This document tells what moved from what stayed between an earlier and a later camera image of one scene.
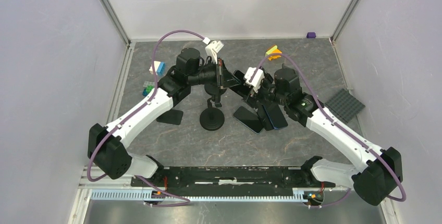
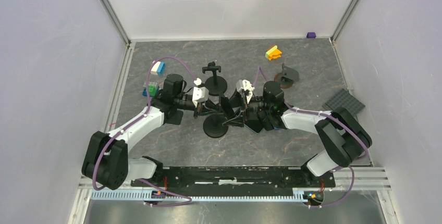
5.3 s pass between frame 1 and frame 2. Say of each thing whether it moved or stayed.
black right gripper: moved
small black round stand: moved
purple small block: stayed
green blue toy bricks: stayed
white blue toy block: stayed
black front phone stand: moved
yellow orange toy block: stayed
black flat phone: stayed
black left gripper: moved
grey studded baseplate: stayed
